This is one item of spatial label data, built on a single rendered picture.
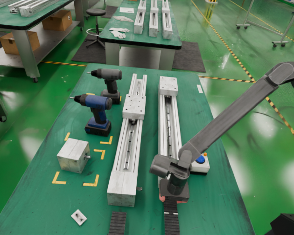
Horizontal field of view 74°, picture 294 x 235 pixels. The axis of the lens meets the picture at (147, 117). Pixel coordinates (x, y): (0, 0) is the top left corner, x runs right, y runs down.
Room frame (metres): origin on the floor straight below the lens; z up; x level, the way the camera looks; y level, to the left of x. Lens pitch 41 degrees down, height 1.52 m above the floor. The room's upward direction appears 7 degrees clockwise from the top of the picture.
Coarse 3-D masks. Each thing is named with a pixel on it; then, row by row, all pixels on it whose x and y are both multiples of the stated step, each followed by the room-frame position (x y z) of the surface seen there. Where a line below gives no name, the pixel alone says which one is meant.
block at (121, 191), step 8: (112, 176) 0.40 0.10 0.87; (120, 176) 0.40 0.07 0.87; (128, 176) 0.40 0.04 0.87; (136, 176) 0.41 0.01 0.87; (112, 184) 0.36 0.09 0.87; (120, 184) 0.37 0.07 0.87; (128, 184) 0.37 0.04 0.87; (112, 192) 0.33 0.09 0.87; (120, 192) 0.34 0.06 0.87; (128, 192) 0.34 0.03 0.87; (112, 200) 0.33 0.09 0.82; (120, 200) 0.33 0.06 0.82; (128, 200) 0.33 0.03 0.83
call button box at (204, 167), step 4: (204, 156) 0.58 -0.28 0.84; (204, 160) 0.55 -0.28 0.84; (192, 164) 0.52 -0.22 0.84; (196, 164) 0.53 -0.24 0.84; (200, 164) 0.53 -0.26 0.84; (204, 164) 0.53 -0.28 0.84; (208, 164) 0.53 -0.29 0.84; (192, 168) 0.51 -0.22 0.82; (196, 168) 0.51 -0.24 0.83; (200, 168) 0.51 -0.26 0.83; (204, 168) 0.51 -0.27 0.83; (208, 168) 0.51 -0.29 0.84; (192, 172) 0.51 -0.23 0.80; (196, 172) 0.51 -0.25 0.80; (200, 172) 0.52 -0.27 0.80; (204, 172) 0.51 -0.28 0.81
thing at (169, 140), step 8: (160, 96) 0.98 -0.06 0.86; (160, 104) 0.90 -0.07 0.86; (168, 104) 0.94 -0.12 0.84; (176, 104) 0.91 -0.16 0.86; (160, 112) 0.82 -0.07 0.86; (168, 112) 0.87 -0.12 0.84; (176, 112) 0.84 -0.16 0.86; (160, 120) 0.76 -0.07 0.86; (168, 120) 0.80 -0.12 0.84; (176, 120) 0.77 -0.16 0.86; (160, 128) 0.70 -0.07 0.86; (168, 128) 0.73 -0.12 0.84; (176, 128) 0.71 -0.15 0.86; (160, 136) 0.65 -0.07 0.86; (168, 136) 0.68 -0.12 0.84; (176, 136) 0.66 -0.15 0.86; (160, 144) 0.60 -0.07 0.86; (168, 144) 0.63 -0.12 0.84; (176, 144) 0.61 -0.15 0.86; (160, 152) 0.55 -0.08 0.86; (168, 152) 0.57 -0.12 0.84; (176, 152) 0.56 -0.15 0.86; (168, 176) 0.46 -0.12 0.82
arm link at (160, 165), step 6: (186, 150) 0.40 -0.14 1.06; (156, 156) 0.41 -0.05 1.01; (162, 156) 0.41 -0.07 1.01; (186, 156) 0.39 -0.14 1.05; (192, 156) 0.39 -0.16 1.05; (156, 162) 0.39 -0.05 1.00; (162, 162) 0.39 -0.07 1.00; (168, 162) 0.39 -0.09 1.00; (174, 162) 0.39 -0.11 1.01; (180, 162) 0.38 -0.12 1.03; (186, 162) 0.37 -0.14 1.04; (150, 168) 0.38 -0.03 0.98; (156, 168) 0.38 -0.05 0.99; (162, 168) 0.37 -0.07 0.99; (156, 174) 0.37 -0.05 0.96; (162, 174) 0.36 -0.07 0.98
